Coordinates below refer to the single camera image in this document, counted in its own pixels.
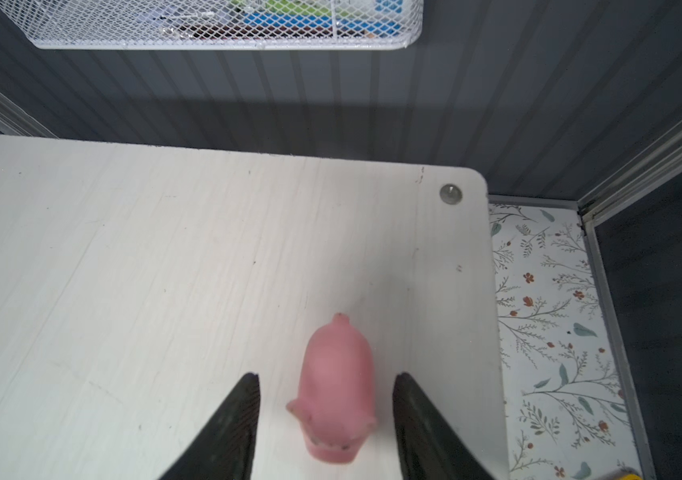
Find white wire mesh basket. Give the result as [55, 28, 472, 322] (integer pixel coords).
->
[0, 0, 424, 51]

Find yellow calculator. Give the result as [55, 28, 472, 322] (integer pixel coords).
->
[595, 469, 642, 480]

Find white two-tier shelf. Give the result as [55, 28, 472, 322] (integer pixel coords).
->
[0, 135, 509, 479]

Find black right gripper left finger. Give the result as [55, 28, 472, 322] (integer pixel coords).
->
[160, 372, 261, 480]

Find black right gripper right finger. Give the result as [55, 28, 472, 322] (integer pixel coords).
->
[392, 372, 491, 480]

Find items in mesh basket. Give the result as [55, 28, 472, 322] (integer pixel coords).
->
[148, 1, 404, 40]

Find aluminium frame post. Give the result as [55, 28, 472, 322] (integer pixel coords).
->
[577, 89, 682, 226]

